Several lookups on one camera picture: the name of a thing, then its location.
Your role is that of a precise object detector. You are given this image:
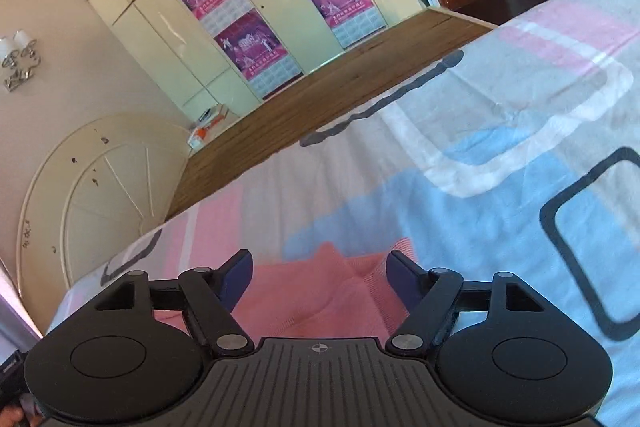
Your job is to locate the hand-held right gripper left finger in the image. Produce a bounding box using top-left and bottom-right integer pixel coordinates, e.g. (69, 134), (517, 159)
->
(95, 249), (256, 354)

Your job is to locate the person's left hand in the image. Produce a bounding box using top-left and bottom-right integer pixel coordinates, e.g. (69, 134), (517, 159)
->
(0, 407), (43, 427)

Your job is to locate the printed bed sheet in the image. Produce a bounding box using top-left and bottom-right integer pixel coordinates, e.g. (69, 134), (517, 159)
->
(47, 0), (640, 427)

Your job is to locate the cream round headboard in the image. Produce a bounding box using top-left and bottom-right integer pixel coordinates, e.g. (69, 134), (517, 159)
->
(17, 114), (201, 289)

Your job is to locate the cream wardrobe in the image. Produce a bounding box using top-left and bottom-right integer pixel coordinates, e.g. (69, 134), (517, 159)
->
(50, 0), (427, 148)

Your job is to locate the wooden bed platform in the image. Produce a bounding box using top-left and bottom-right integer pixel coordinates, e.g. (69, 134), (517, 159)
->
(164, 6), (501, 222)

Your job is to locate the pink sweater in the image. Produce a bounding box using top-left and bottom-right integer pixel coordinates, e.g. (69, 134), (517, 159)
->
(152, 242), (418, 339)

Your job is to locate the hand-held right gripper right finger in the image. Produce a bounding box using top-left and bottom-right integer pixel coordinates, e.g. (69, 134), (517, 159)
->
(385, 249), (546, 353)

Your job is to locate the silver wall lamp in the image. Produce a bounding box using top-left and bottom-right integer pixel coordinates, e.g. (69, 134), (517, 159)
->
(0, 29), (44, 94)

